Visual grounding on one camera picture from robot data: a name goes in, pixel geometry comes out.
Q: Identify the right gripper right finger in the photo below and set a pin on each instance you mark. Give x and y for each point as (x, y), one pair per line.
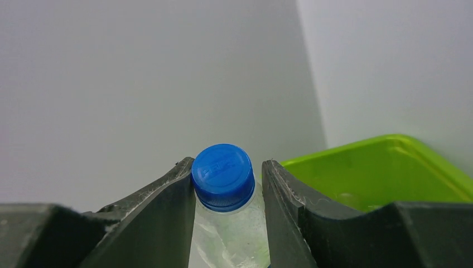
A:
(308, 229)

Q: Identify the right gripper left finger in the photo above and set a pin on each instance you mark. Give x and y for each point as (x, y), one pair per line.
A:
(151, 227)

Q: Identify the pepsi bottle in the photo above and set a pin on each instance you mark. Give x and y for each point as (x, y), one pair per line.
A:
(230, 227)

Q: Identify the green plastic bin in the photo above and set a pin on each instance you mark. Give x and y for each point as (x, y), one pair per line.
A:
(370, 173)

